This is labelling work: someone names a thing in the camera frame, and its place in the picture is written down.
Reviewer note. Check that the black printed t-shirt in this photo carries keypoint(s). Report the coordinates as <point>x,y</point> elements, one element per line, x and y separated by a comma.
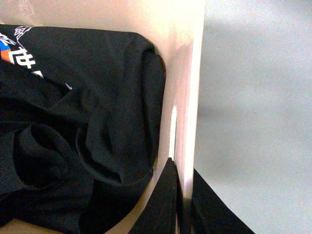
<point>80,113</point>

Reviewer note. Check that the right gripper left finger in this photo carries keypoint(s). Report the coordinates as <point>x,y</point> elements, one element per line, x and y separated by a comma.
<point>159,215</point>

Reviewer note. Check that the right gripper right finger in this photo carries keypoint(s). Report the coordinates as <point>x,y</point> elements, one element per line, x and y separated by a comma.
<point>210,215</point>

